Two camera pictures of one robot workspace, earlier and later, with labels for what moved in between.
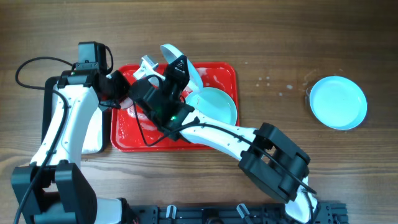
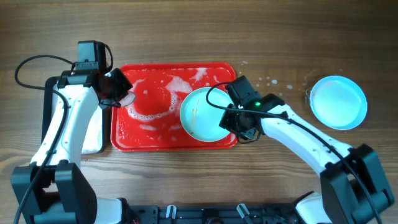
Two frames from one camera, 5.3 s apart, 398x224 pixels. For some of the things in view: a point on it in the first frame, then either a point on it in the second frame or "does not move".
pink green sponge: (127, 103) does not move
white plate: (214, 104) does not move
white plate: (337, 102) does not move
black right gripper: (173, 81) -> (229, 121)
